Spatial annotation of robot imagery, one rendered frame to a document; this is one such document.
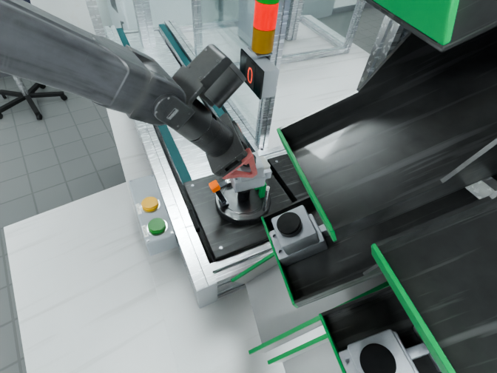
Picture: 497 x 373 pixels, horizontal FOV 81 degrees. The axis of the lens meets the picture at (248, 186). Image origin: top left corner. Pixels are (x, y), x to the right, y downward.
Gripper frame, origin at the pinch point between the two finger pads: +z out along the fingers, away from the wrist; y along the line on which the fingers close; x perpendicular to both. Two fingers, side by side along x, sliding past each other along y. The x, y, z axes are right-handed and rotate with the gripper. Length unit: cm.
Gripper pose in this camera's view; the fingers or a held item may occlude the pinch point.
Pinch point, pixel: (248, 164)
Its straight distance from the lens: 56.3
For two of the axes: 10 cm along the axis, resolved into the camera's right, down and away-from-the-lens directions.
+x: -7.8, 5.5, 2.8
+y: -3.2, -7.5, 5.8
